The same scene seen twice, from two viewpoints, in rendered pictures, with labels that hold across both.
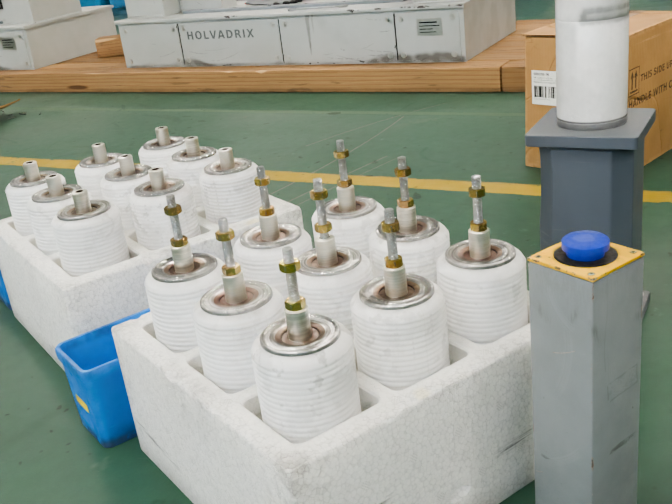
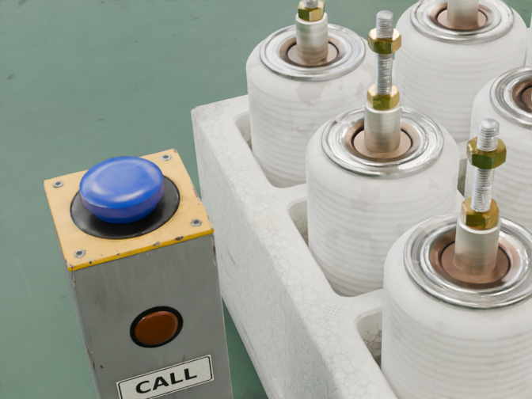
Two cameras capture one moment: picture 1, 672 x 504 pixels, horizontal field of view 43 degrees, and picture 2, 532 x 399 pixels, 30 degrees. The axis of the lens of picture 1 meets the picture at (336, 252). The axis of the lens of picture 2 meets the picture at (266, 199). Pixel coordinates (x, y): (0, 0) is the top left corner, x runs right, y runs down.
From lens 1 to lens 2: 1.00 m
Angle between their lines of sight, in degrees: 88
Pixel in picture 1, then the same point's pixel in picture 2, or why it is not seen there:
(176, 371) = not seen: hidden behind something
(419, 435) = (250, 254)
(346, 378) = (264, 119)
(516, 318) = (390, 365)
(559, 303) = not seen: hidden behind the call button
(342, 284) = (474, 114)
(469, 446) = (283, 360)
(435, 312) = (316, 180)
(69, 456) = not seen: outside the picture
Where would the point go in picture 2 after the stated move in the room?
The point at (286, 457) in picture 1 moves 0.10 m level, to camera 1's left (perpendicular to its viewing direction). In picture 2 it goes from (215, 108) to (248, 44)
